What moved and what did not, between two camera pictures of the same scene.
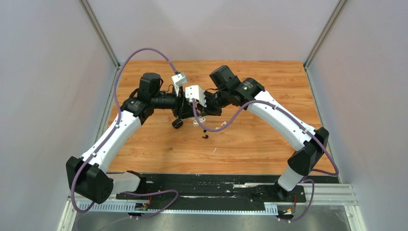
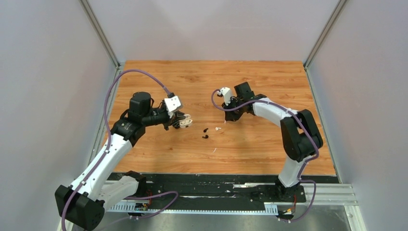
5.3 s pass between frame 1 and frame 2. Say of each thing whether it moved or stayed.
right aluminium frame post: stayed
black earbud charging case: stayed
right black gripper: moved
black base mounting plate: stayed
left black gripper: moved
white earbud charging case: moved
